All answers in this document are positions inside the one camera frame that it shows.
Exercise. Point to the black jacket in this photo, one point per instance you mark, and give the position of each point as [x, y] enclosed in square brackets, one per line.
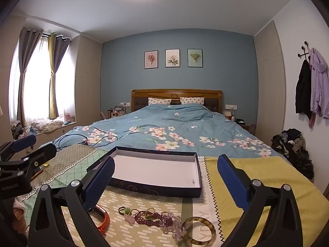
[303, 90]

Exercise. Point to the dark patterned cushion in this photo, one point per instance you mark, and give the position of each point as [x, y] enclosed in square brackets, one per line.
[16, 126]

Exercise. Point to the grey and yellow curtain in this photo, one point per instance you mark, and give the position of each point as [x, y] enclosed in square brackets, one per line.
[54, 82]
[24, 64]

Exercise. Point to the beige built-in wardrobe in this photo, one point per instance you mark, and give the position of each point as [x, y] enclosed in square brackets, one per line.
[87, 82]
[270, 82]

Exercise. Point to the blue floral duvet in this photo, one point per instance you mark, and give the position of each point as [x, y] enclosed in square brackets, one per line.
[180, 123]

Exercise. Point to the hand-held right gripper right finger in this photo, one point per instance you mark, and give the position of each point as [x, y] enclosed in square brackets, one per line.
[231, 182]

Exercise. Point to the small pink fan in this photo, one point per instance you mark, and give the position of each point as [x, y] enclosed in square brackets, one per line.
[68, 117]

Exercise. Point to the framed white flower picture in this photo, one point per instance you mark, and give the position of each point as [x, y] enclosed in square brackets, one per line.
[172, 58]

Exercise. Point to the amber bangle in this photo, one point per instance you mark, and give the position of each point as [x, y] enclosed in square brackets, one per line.
[212, 232]

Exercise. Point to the pile of light laundry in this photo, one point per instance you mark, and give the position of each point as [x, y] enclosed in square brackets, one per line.
[47, 126]

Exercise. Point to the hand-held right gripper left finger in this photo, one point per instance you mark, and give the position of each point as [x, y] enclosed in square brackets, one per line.
[99, 185]

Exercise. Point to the yellow green printed blanket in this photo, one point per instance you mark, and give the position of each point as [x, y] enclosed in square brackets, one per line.
[159, 211]

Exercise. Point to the white dotted pillow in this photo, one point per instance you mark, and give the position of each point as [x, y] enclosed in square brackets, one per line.
[192, 100]
[159, 101]

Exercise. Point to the black wall coat rack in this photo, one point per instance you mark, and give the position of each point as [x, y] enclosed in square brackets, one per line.
[304, 50]

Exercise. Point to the white wall socket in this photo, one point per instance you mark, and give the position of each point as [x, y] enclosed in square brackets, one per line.
[230, 107]
[125, 104]

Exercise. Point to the dark blue box lid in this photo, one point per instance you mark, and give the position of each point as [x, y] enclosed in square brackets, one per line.
[154, 164]

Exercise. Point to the framed green flower picture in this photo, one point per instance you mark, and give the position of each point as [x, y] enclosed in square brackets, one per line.
[195, 58]

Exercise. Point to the orange smartwatch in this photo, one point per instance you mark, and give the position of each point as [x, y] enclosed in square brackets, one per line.
[105, 223]

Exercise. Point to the wooden bed headboard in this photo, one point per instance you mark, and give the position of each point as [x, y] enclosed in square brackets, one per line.
[177, 94]

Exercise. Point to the cosmetics organizer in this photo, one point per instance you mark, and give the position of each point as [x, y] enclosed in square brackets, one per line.
[118, 110]

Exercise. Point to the pile of dark clothes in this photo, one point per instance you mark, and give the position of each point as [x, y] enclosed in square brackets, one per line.
[295, 149]

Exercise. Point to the wooden nightstand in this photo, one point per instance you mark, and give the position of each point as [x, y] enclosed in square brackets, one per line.
[248, 128]

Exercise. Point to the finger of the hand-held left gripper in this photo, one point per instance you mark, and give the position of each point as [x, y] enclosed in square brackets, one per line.
[43, 153]
[24, 141]

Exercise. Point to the purple jacket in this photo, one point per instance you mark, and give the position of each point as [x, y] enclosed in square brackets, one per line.
[318, 82]

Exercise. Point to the framed pink flower picture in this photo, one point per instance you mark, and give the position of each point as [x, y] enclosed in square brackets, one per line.
[151, 59]

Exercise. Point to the pink crystal pendant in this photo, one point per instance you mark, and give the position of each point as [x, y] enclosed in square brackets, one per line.
[129, 218]

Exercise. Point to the person's left hand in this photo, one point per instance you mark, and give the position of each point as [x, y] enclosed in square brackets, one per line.
[20, 213]

